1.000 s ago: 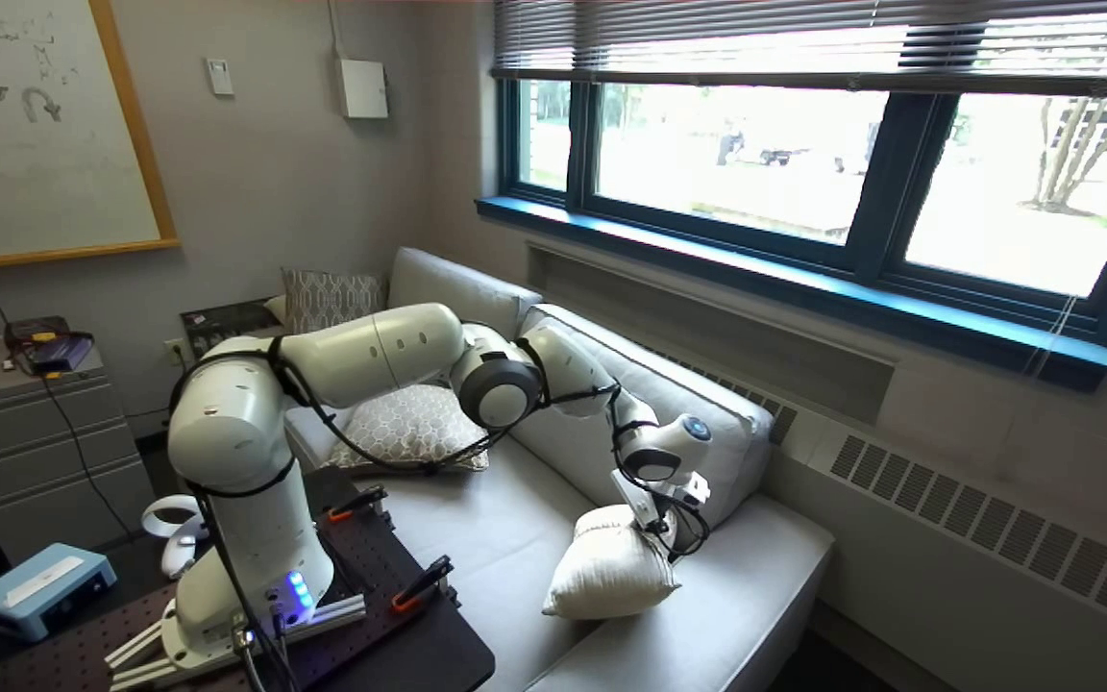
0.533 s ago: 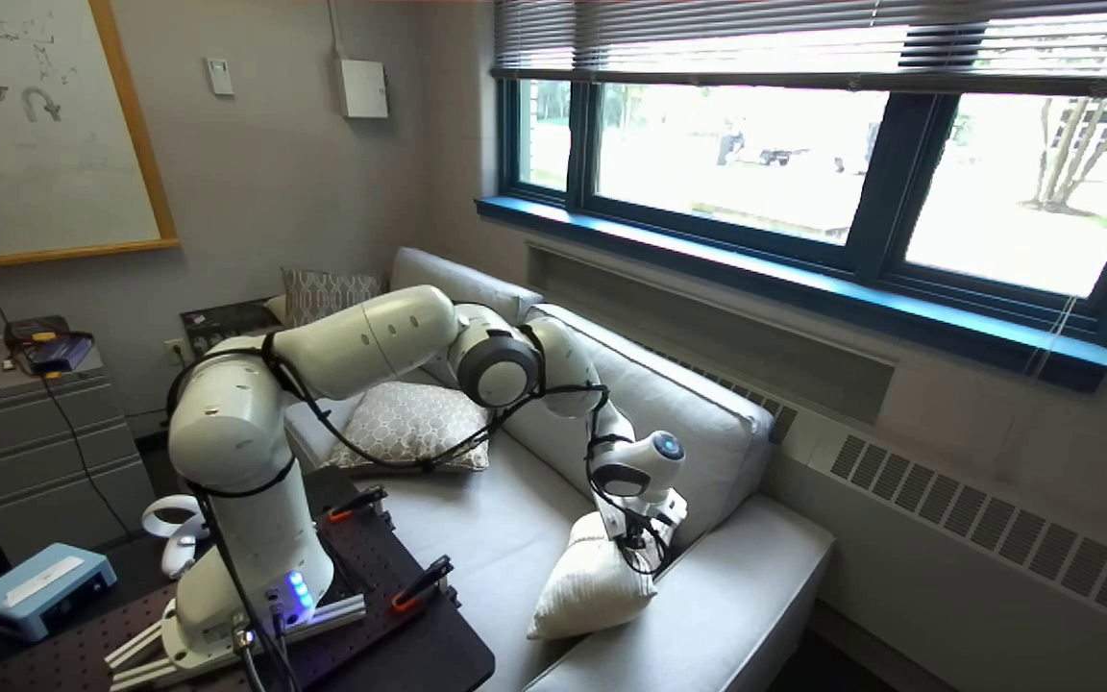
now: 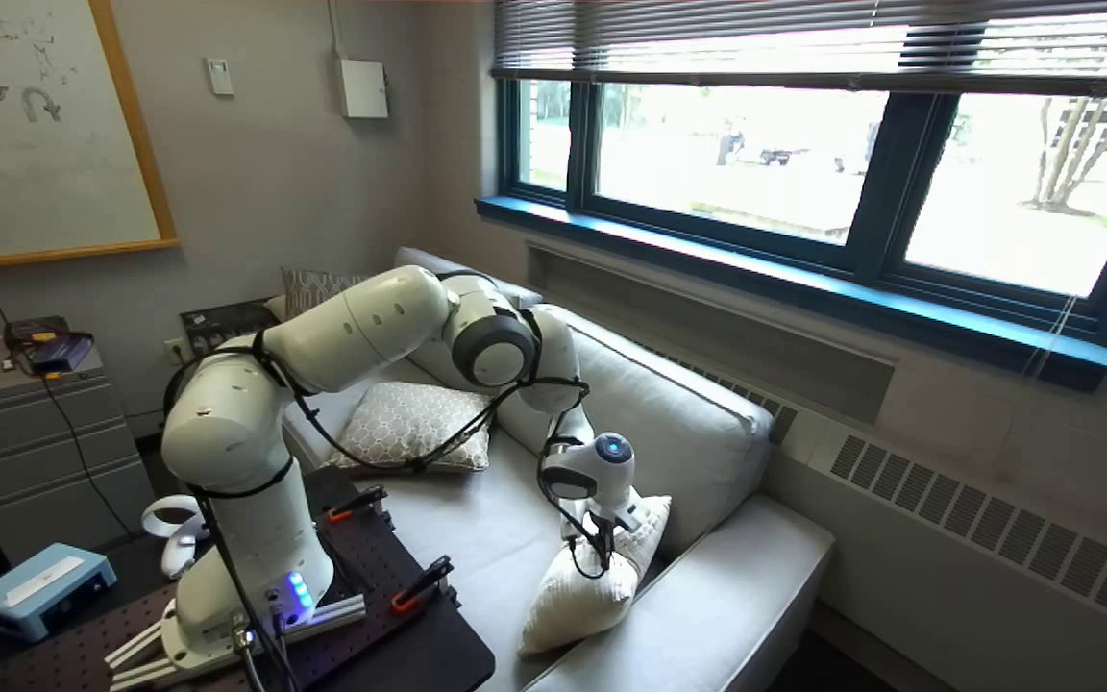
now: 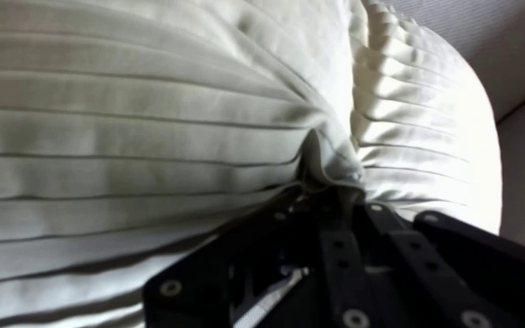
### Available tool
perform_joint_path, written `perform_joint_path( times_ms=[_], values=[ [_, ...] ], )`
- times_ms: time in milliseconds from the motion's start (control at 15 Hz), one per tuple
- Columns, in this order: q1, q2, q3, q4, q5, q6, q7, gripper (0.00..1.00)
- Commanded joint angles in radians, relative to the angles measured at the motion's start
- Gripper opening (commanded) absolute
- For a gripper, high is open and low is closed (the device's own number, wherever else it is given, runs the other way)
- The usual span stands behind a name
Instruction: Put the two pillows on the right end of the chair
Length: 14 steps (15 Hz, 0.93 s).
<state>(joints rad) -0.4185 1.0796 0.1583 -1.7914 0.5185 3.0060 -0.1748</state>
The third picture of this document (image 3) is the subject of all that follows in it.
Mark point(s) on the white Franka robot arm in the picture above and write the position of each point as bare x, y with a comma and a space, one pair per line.
231, 425

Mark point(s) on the grey sofa back cushion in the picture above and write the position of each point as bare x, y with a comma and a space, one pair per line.
693, 436
431, 257

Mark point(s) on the white wall box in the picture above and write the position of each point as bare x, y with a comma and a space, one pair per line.
362, 88

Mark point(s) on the orange black clamp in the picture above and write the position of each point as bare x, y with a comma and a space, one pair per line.
425, 582
357, 504

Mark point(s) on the honeycomb patterned pillow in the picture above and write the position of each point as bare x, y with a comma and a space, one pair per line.
407, 425

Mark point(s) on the white VR controller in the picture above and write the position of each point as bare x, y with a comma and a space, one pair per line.
179, 559

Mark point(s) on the dark patterned cushion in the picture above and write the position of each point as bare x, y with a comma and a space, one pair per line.
304, 290

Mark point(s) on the grey filing cabinet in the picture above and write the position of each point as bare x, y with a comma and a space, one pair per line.
40, 448

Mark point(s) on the wide blue framed window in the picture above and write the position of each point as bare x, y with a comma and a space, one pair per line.
895, 169

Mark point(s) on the blue plastic box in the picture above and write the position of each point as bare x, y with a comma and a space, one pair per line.
37, 590

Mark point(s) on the window blinds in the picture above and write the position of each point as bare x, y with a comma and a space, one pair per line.
770, 34

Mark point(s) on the wood framed whiteboard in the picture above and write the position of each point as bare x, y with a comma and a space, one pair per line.
40, 129

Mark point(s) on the dark device with purple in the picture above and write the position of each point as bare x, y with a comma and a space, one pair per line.
48, 349

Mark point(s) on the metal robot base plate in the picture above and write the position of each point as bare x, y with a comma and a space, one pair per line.
325, 618

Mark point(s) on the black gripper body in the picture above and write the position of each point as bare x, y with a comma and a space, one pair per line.
602, 517

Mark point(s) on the cream pleated pillow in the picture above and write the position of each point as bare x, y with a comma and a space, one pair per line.
576, 611

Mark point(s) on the heater vent grille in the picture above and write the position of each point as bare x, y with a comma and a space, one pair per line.
962, 520

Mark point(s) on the grey sofa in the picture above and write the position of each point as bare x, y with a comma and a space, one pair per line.
721, 602

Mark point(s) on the black robot table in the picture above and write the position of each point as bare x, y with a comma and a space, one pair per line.
440, 654

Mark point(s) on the white wall thermostat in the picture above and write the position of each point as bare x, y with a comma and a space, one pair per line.
221, 79

